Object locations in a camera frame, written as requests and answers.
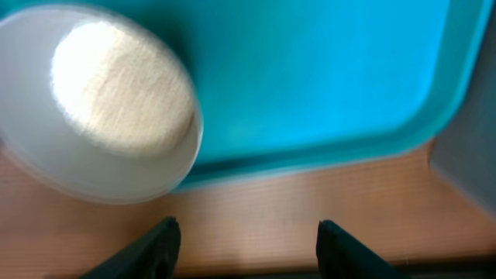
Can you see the grey dishwasher rack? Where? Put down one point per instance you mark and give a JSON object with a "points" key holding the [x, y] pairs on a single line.
{"points": [[464, 153]]}

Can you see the teal serving tray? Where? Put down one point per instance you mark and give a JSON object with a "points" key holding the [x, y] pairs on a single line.
{"points": [[282, 86]]}

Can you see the grey bowl with grains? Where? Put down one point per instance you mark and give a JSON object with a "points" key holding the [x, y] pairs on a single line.
{"points": [[95, 104]]}

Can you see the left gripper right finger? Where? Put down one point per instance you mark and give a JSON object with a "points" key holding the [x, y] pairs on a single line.
{"points": [[341, 256]]}

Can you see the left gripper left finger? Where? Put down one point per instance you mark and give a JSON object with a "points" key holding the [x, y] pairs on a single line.
{"points": [[153, 256]]}

